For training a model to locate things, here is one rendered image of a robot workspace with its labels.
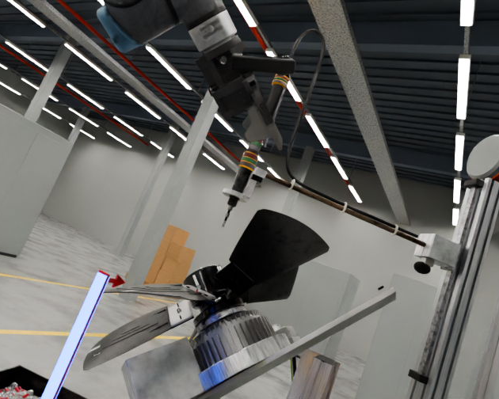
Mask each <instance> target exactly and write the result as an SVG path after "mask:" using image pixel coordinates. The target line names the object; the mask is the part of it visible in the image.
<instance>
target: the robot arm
mask: <svg viewBox="0 0 499 399"><path fill-rule="evenodd" d="M102 1H103V3H104V5H103V6H102V7H101V8H100V9H98V10H97V17H98V19H99V20H100V22H101V23H102V25H103V26H104V28H105V30H106V32H107V33H108V35H109V36H110V38H111V40H112V42H113V43H114V44H115V46H116V48H117V49H118V50H119V51H120V52H123V53H126V52H129V51H131V50H133V49H135V48H137V47H139V46H143V45H145V43H146V42H148V41H150V40H152V39H154V38H155V37H157V36H159V35H161V34H163V33H164V32H166V31H168V30H169V29H171V28H173V27H175V26H176V25H179V24H180V23H181V22H183V23H184V24H185V27H186V28H187V30H188V31H189V30H190V31H189V34H190V36H191V37H192V40H193V42H194V43H195V45H196V47H197V49H198V51H199V52H203V56H202V57H200V58H198V59H197V60H196V61H195V62H196V65H197V66H198V68H199V69H200V70H201V72H202V74H203V76H204V77H205V79H206V81H207V83H208V85H209V88H208V91H209V93H210V94H211V96H212V97H214V99H215V103H216V104H217V105H218V106H219V109H220V112H221V113H222V115H223V116H224V118H225V120H226V119H229V118H231V117H232V116H237V115H239V114H241V113H243V112H245V109H246V110H247V112H248V116H247V117H246V118H245V119H244V121H243V122H242V126H243V127H244V128H245V129H247V130H246V132H245V137H246V139H247V140H248V141H249V142H254V141H258V140H262V139H269V138H273V140H274V142H275V144H276V146H277V148H278V150H279V151H280V150H282V142H283V139H282V137H281V135H280V133H279V130H278V128H277V126H276V124H275V122H274V120H273V118H272V116H271V114H270V112H269V110H268V108H267V105H266V103H265V101H264V99H263V97H264V95H263V93H262V91H261V88H260V86H259V85H258V83H257V80H256V78H255V76H254V74H253V72H265V73H275V74H277V75H279V76H284V75H287V74H294V73H295V65H296V61H295V60H294V59H291V58H290V57H289V56H287V55H278V56H267V55H248V54H238V53H233V52H230V49H231V48H233V47H234V46H236V45H237V44H239V43H241V41H240V39H239V37H238V35H237V36H236V35H235V33H236V32H237V30H236V28H235V27H234V24H233V21H232V20H231V18H230V15H229V13H228V12H227V10H226V7H225V5H224V4H223V1H222V0H102ZM222 56H225V57H226V58H227V61H226V62H225V63H222V62H221V61H220V58H221V57H222ZM210 88H211V90H210ZM254 104H256V106H255V105H254ZM257 109H258V111H257Z"/></svg>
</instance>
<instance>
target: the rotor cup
mask: <svg viewBox="0 0 499 399"><path fill-rule="evenodd" d="M217 267H219V269H221V268H222V266H221V265H218V264H212V265H208V266H205V267H203V268H200V269H198V270H196V271H194V272H193V273H191V274H190V275H188V276H187V277H186V279H185V280H184V282H183V285H191V286H194V287H196V283H195V281H194V278H193V277H192V276H194V275H195V277H196V279H197V282H198V284H199V285H200V286H201V288H200V289H201V290H202V291H205V292H207V293H209V294H211V295H214V296H215V299H212V300H213V301H215V303H214V302H204V301H201V300H196V301H193V300H189V301H190V304H191V306H192V308H193V309H194V310H199V311H200V314H198V315H197V316H196V317H195V319H194V320H193V324H194V326H195V329H198V327H199V326H200V325H202V324H203V323H204V322H205V321H206V320H207V319H209V318H210V317H212V316H214V315H216V314H218V313H220V312H222V311H224V310H228V309H230V308H234V307H237V306H244V305H245V304H244V302H243V300H242V298H230V295H231V293H232V290H230V289H229V288H228V287H227V286H226V285H225V284H224V283H222V282H221V281H220V280H219V279H218V278H217V277H216V276H215V274H216V273H217V271H218V268H217Z"/></svg>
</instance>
